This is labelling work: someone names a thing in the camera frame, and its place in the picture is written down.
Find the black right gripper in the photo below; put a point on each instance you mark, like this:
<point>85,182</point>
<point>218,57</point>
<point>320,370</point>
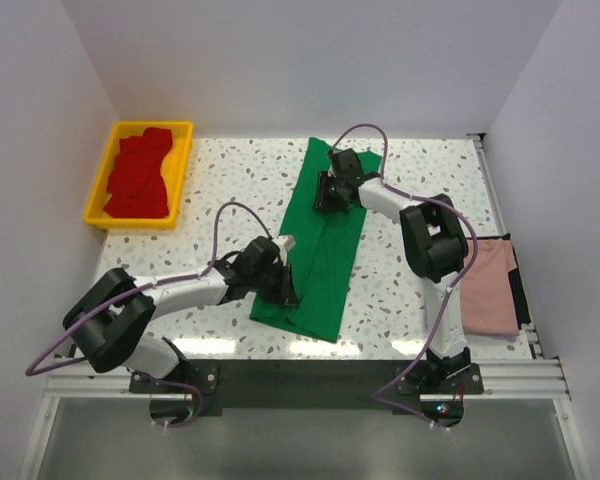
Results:
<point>322,201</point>

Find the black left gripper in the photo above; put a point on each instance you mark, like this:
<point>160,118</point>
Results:
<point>285,293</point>

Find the green t shirt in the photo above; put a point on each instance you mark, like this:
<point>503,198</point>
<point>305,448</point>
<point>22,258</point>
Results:
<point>321,261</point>

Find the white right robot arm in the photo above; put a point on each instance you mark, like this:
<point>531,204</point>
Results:
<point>435,248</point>

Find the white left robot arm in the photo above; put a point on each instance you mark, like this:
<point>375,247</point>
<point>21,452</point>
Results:
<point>108,325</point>

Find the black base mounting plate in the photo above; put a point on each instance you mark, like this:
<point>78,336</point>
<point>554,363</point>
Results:
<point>209,387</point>

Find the yellow plastic bin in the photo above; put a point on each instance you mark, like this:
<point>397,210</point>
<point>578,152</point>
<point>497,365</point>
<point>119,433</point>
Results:
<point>173,171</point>

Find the red t shirt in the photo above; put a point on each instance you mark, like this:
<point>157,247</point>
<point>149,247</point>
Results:
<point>135,184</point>

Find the pink folded t shirt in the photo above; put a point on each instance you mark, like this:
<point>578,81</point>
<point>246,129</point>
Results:
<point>487,304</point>

